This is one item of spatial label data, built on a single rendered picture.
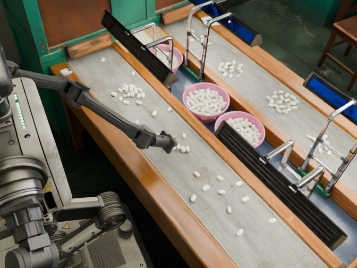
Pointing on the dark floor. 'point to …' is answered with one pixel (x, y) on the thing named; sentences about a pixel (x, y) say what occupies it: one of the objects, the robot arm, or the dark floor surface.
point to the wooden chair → (346, 28)
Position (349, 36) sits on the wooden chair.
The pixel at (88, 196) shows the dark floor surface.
